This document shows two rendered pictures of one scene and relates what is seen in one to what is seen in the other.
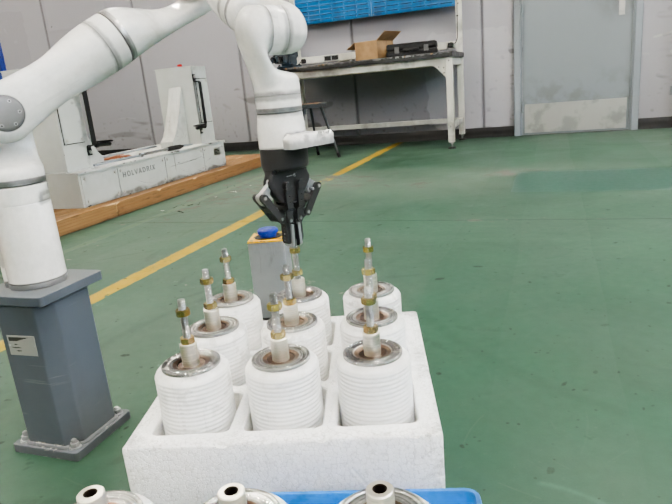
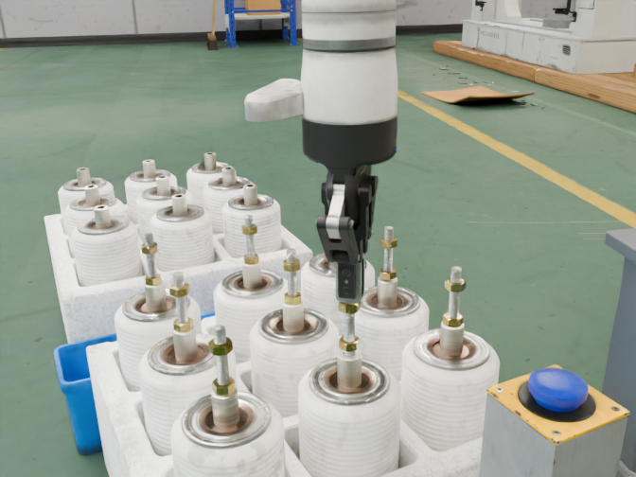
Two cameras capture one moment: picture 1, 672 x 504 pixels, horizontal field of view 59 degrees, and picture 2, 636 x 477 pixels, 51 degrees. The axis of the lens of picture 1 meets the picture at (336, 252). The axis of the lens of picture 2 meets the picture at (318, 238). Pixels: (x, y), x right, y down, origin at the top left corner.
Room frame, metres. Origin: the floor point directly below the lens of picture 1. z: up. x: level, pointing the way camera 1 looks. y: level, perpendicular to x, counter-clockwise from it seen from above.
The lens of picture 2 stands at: (1.37, -0.22, 0.60)
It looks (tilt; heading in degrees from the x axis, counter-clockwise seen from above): 22 degrees down; 149
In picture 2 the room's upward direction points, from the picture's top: 1 degrees counter-clockwise
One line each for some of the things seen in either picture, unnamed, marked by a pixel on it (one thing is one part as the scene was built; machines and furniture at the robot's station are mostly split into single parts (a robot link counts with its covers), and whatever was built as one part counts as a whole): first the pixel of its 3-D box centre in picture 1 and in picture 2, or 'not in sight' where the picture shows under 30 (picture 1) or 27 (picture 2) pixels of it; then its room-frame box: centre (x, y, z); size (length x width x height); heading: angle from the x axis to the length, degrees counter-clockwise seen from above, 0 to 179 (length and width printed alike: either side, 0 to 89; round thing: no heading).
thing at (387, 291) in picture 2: (212, 319); (387, 291); (0.83, 0.19, 0.26); 0.02 x 0.02 x 0.03
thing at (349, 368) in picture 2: (298, 287); (349, 368); (0.93, 0.07, 0.26); 0.02 x 0.02 x 0.03
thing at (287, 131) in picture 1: (288, 126); (326, 74); (0.92, 0.05, 0.53); 0.11 x 0.09 x 0.06; 44
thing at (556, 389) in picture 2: (267, 233); (556, 393); (1.11, 0.13, 0.32); 0.04 x 0.04 x 0.02
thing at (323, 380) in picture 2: (299, 295); (349, 380); (0.93, 0.07, 0.25); 0.08 x 0.08 x 0.01
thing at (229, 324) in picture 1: (213, 327); (386, 301); (0.83, 0.19, 0.25); 0.08 x 0.08 x 0.01
